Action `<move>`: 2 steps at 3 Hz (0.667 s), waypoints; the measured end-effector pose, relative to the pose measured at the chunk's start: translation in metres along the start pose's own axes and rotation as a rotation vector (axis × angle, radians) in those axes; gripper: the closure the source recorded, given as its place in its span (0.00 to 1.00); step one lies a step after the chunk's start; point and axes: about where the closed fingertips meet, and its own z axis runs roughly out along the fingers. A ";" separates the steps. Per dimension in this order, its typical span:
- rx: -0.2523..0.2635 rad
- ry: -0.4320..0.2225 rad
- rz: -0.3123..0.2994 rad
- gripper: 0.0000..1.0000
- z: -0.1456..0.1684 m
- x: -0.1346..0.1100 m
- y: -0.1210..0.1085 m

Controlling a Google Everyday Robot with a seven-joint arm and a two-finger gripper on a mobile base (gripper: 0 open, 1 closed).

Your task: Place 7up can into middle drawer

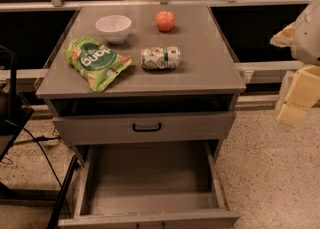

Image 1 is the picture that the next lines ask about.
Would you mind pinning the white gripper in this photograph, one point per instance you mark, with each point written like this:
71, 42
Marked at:
308, 36

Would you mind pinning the crushed 7up can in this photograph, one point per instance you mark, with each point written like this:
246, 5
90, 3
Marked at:
160, 58

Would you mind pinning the grey drawer cabinet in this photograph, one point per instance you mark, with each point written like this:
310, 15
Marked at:
206, 80

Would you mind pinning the open grey middle drawer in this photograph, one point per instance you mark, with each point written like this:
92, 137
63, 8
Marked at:
170, 185

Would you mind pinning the closed grey top drawer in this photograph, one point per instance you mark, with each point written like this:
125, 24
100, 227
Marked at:
117, 129

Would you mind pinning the red apple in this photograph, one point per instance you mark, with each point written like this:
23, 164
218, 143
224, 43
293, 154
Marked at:
165, 21

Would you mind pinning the white ceramic bowl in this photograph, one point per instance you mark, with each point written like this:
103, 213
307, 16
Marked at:
114, 28

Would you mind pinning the green chip bag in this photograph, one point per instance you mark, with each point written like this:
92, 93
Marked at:
97, 63

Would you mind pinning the black drawer handle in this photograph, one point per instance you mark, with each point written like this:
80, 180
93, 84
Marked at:
146, 128

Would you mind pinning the black chair frame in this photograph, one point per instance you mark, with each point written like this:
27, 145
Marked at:
14, 117

